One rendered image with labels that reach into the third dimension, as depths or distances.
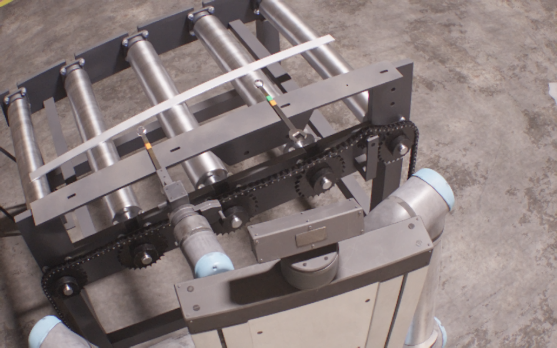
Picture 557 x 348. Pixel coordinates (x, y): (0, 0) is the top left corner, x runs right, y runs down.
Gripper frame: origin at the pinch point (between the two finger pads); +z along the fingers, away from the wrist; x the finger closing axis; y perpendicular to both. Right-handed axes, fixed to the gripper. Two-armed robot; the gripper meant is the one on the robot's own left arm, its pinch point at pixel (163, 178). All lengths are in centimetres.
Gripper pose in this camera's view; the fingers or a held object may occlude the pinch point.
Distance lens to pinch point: 181.2
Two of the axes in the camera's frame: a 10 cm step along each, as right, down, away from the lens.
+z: -4.4, -6.7, 5.9
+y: -8.9, 3.7, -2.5
